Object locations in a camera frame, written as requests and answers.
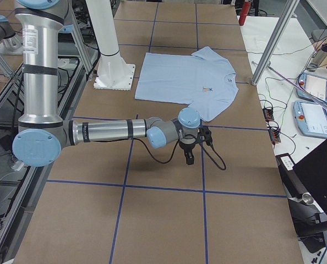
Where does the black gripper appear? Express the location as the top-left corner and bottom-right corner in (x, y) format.
(179, 135), (197, 164)

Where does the light blue t-shirt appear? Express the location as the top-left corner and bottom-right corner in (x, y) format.
(135, 47), (238, 122)

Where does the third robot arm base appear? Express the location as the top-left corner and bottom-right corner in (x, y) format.
(0, 15), (23, 55)

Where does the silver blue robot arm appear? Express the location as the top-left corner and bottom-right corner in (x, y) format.
(12, 1), (203, 167)

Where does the near blue teach pendant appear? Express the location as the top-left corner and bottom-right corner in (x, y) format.
(293, 100), (327, 139)

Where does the blue teach pendant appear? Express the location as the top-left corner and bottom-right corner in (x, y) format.
(293, 100), (327, 139)
(297, 73), (327, 103)

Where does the black laptop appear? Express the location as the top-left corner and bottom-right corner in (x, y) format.
(293, 139), (327, 214)

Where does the black monitor stand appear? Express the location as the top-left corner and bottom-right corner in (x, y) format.
(275, 153), (327, 253)

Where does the far blue teach pendant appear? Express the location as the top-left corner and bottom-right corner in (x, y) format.
(297, 73), (327, 103)

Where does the red cylinder bottle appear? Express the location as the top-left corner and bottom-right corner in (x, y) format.
(238, 1), (252, 26)

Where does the clear water bottle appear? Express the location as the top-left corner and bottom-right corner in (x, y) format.
(307, 43), (327, 72)

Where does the white power strip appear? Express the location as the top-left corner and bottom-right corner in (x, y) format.
(10, 160), (24, 171)

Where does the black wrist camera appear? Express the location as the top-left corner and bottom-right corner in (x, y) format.
(199, 126), (213, 147)

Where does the white camera mast pedestal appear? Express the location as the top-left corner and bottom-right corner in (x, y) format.
(86, 0), (135, 91)

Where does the green handled reacher grabber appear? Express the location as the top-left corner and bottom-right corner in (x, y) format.
(267, 65), (327, 110)

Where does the aluminium frame post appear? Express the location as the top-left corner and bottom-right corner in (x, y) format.
(251, 0), (300, 86)

